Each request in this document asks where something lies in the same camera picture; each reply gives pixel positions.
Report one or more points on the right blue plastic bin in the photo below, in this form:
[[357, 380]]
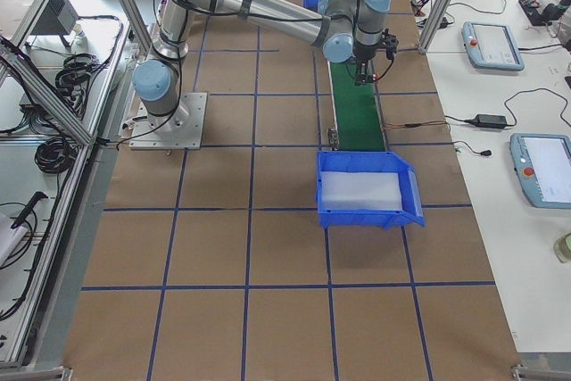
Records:
[[352, 161]]

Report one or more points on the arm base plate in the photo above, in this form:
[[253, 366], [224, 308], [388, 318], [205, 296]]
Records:
[[183, 131]]

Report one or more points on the green conveyor belt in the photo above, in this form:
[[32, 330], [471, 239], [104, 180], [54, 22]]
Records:
[[357, 125]]

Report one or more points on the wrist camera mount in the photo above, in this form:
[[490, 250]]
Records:
[[389, 44]]

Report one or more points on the far teach pendant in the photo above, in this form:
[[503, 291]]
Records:
[[491, 46]]

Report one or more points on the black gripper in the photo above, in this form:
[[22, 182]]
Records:
[[364, 53]]

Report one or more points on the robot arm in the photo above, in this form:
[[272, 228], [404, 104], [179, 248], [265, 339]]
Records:
[[342, 29]]

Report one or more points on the black power adapter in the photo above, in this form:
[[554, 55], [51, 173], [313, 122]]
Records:
[[488, 121]]

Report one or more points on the near teach pendant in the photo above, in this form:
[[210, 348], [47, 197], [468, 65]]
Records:
[[542, 165]]

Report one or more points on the teach pendant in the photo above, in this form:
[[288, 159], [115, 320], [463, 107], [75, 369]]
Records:
[[491, 46], [542, 165]]

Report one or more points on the white foam pad right bin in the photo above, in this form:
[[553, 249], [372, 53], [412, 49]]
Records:
[[377, 191]]

